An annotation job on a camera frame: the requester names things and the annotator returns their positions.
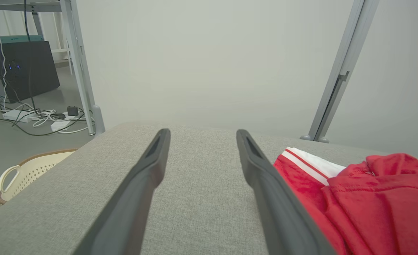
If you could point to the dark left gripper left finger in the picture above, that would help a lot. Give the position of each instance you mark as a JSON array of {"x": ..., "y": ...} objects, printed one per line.
[{"x": 127, "y": 219}]

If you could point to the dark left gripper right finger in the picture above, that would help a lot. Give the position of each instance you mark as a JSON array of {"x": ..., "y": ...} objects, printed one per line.
[{"x": 283, "y": 226}]

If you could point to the red jersey white sleeves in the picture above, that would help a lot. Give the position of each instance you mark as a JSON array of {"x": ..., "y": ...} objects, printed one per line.
[{"x": 379, "y": 212}]

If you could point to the cream plastic laundry basket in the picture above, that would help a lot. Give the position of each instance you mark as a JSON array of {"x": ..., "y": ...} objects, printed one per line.
[{"x": 35, "y": 170}]

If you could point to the white power strip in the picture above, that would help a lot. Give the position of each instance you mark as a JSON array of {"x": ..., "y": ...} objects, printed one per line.
[
  {"x": 15, "y": 116},
  {"x": 60, "y": 125}
]

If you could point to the black power adapter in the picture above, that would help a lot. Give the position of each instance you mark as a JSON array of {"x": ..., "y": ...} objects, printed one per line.
[{"x": 72, "y": 111}]

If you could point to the black computer tower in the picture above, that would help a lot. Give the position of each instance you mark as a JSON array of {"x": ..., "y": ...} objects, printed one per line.
[{"x": 28, "y": 71}]

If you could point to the teal flat box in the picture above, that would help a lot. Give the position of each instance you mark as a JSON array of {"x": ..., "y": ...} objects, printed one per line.
[{"x": 14, "y": 39}]

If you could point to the grey post foot cap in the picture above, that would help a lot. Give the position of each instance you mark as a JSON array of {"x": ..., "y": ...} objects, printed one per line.
[
  {"x": 305, "y": 137},
  {"x": 323, "y": 140}
]

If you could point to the grey partition end post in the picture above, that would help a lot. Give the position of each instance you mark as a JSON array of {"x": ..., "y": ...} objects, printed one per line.
[{"x": 79, "y": 63}]

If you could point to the grey aluminium partition post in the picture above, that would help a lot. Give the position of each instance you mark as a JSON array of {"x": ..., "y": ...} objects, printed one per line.
[{"x": 343, "y": 67}]

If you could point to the grey metal table frame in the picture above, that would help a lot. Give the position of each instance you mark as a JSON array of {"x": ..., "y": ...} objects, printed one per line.
[{"x": 21, "y": 5}]

